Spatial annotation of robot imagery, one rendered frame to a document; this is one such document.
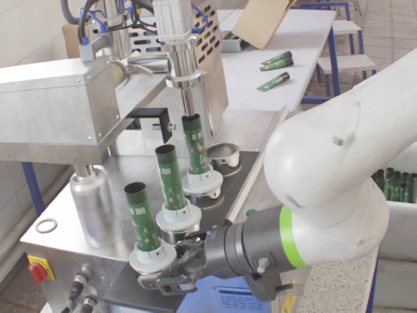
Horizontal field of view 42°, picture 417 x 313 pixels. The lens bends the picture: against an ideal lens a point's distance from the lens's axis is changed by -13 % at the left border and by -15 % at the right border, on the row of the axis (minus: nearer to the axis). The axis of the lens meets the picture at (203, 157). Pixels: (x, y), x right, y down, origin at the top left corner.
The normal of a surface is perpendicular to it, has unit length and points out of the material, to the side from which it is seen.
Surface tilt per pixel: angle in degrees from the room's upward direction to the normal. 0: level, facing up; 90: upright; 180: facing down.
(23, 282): 0
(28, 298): 0
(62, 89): 90
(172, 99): 90
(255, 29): 90
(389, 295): 96
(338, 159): 75
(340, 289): 0
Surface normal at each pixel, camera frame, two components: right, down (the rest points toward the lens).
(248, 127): -0.15, -0.88
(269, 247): -0.49, 0.06
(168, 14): -0.33, 0.47
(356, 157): 0.01, 0.37
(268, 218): -0.54, -0.64
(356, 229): 0.25, 0.53
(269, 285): 0.83, -0.27
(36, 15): 0.93, 0.03
